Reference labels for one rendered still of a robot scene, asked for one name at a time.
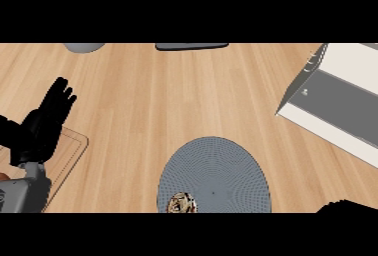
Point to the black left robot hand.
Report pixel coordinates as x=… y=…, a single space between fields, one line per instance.
x=45 y=120

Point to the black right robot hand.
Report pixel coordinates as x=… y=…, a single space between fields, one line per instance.
x=347 y=206

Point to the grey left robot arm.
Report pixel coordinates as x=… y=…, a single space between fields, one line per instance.
x=24 y=191

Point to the round grey woven placemat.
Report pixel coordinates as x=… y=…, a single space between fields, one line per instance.
x=214 y=175

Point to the white and grey tiered shelf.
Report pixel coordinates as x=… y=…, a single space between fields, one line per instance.
x=340 y=96

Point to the mottled brown bell pepper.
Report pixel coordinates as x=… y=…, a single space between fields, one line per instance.
x=182 y=202

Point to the wooden cutting board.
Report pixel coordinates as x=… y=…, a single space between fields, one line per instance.
x=67 y=153

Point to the grey round bowl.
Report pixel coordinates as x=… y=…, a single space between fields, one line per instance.
x=83 y=47

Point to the dark grey flat tray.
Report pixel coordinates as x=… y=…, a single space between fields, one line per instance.
x=191 y=46

